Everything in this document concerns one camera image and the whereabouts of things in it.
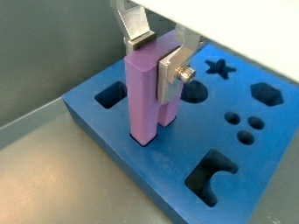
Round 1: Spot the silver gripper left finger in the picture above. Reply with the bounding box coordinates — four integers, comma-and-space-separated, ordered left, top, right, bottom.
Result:
109, 0, 156, 53

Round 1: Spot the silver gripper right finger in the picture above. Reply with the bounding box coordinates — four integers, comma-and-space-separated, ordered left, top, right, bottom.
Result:
157, 24, 209, 104

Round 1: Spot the purple double-square block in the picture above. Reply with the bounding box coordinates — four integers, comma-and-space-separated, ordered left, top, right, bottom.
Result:
125, 31, 182, 146

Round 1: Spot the blue shape sorter board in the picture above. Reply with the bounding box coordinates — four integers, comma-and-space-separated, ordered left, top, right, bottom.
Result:
62, 45, 299, 224

